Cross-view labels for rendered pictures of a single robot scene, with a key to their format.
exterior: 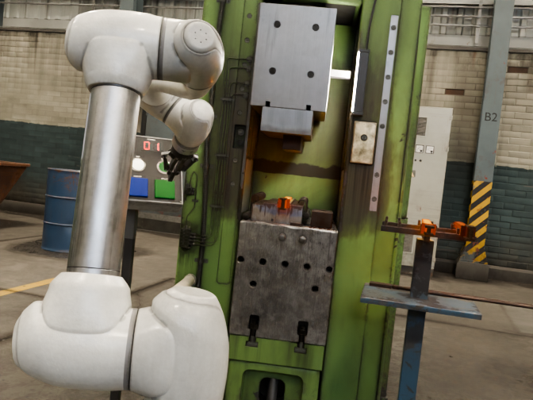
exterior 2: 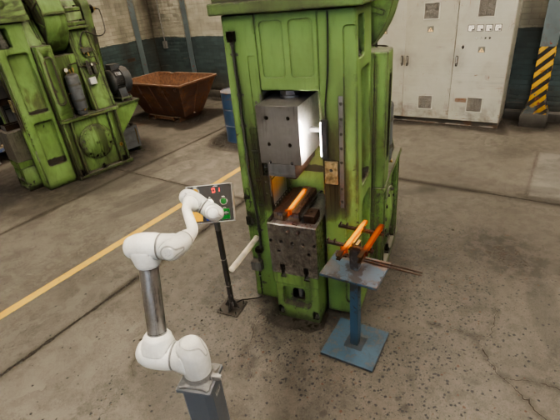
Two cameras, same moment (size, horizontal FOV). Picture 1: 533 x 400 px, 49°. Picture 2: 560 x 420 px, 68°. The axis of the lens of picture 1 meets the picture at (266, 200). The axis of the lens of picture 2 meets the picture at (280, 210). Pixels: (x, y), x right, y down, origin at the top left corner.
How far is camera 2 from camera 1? 162 cm
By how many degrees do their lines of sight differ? 32
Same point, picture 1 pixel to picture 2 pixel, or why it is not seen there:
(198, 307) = (188, 352)
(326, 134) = not seen: hidden behind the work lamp
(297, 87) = (284, 152)
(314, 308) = (310, 263)
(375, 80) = (333, 137)
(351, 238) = (332, 221)
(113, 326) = (162, 356)
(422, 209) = (490, 77)
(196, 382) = (192, 373)
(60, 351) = (147, 363)
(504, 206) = not seen: outside the picture
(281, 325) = (296, 269)
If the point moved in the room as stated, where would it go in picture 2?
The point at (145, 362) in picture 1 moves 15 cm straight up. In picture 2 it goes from (175, 367) to (168, 347)
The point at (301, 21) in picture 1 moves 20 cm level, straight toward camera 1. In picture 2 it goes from (278, 115) to (267, 125)
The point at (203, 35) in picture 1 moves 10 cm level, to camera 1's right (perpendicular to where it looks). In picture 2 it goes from (168, 253) to (187, 256)
